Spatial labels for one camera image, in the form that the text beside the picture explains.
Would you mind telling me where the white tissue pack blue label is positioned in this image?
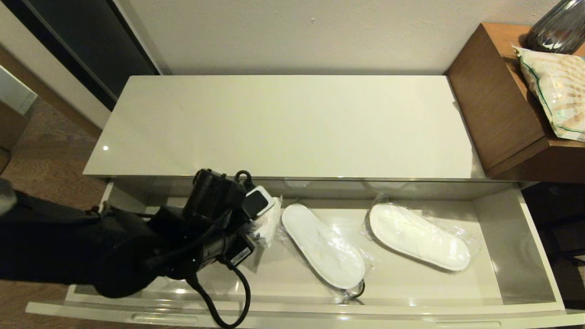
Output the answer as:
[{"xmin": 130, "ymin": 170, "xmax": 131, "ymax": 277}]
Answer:
[{"xmin": 250, "ymin": 196, "xmax": 283, "ymax": 249}]

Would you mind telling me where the glossy white wide drawer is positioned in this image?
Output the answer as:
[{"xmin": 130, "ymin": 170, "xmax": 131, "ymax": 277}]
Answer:
[{"xmin": 26, "ymin": 177, "xmax": 585, "ymax": 329}]

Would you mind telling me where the glossy white low cabinet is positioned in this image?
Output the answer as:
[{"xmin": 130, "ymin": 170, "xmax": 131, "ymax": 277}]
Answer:
[{"xmin": 82, "ymin": 74, "xmax": 486, "ymax": 180}]

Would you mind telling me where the dark glass door panel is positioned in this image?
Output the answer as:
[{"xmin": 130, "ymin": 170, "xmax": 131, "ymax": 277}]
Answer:
[{"xmin": 0, "ymin": 0, "xmax": 160, "ymax": 111}]

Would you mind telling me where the white box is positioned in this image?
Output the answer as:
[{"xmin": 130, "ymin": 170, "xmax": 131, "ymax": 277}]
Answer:
[{"xmin": 0, "ymin": 65, "xmax": 38, "ymax": 115}]

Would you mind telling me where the brown wooden side table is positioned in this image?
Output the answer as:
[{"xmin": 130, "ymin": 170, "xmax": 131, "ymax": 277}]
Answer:
[{"xmin": 446, "ymin": 22, "xmax": 585, "ymax": 183}]

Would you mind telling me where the green-trimmed snack bag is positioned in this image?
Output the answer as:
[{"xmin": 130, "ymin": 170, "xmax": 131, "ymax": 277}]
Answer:
[{"xmin": 513, "ymin": 46, "xmax": 585, "ymax": 142}]

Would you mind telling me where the dark ribbed glass vase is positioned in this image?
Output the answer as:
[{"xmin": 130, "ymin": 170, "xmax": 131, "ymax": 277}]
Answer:
[{"xmin": 526, "ymin": 0, "xmax": 585, "ymax": 54}]

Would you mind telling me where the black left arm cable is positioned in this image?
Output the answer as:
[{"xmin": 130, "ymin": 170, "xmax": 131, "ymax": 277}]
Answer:
[{"xmin": 185, "ymin": 170, "xmax": 253, "ymax": 329}]

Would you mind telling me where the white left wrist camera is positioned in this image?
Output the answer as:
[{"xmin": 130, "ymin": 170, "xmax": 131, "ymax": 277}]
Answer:
[{"xmin": 241, "ymin": 185, "xmax": 276, "ymax": 221}]

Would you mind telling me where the black rubber ring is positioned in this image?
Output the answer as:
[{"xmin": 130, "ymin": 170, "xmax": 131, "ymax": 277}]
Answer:
[{"xmin": 346, "ymin": 280, "xmax": 367, "ymax": 300}]

